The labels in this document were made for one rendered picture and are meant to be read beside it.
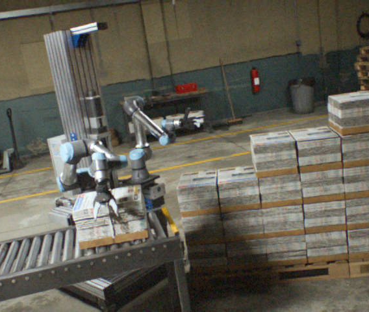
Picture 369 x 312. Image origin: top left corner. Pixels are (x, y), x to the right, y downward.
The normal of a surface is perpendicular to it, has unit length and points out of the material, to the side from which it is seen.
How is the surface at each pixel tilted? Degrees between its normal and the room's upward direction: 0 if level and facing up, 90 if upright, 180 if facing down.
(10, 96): 90
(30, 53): 90
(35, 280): 90
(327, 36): 90
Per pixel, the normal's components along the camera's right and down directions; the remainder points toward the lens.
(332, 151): -0.06, 0.24
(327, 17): 0.22, 0.20
